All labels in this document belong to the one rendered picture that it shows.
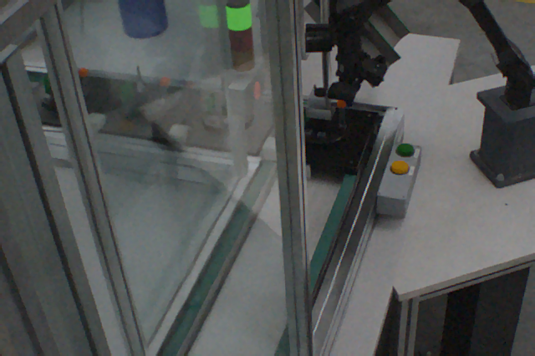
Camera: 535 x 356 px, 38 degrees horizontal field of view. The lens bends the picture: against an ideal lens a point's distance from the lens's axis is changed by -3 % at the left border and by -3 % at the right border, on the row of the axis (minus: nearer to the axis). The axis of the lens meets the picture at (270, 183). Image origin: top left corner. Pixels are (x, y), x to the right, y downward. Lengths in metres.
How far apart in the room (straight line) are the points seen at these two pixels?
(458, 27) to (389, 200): 2.79
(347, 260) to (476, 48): 2.80
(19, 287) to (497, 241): 1.54
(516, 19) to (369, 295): 3.13
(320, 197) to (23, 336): 1.47
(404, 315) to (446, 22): 2.94
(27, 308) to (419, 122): 1.85
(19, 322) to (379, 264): 1.41
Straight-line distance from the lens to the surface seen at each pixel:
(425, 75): 2.43
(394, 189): 1.84
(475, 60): 4.23
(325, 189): 1.90
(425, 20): 4.58
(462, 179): 2.04
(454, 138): 2.18
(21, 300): 0.45
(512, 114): 1.94
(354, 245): 1.69
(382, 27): 2.32
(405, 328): 1.87
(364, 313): 1.69
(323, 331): 1.53
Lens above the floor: 2.14
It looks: 39 degrees down
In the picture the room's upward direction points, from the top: 5 degrees counter-clockwise
